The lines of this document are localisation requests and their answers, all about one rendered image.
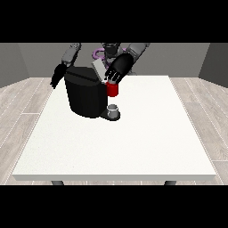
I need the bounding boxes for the black coffee machine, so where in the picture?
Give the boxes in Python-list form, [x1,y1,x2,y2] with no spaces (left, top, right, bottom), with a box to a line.
[63,65,121,122]

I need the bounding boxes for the pale grey machine lid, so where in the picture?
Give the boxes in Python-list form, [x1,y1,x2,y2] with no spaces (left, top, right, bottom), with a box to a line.
[91,58,109,81]

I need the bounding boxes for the red pod holder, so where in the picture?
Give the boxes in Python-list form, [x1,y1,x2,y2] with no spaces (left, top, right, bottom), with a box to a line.
[105,82,119,98]

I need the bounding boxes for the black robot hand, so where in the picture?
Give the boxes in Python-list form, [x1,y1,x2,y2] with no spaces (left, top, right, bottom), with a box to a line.
[49,62,67,90]
[104,53,135,86]

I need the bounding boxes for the grey robot trunk purple rings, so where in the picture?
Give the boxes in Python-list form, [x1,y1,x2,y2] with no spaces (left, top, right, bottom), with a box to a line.
[92,43,121,64]

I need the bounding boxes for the small grey cup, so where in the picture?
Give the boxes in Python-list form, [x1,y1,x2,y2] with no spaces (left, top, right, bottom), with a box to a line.
[107,103,120,118]

